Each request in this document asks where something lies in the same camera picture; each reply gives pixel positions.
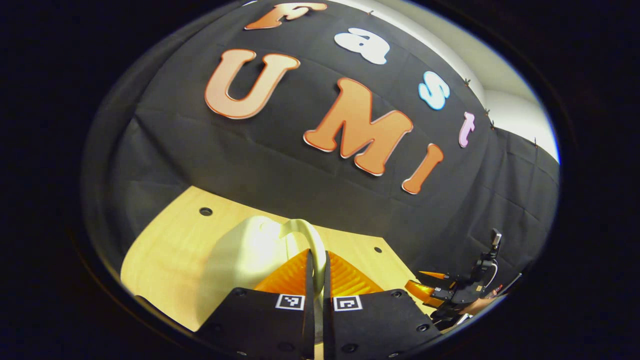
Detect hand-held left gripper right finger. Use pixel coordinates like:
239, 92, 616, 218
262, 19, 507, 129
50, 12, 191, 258
322, 250, 444, 360

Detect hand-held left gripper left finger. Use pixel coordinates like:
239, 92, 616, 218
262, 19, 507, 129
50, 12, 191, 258
197, 249, 316, 360

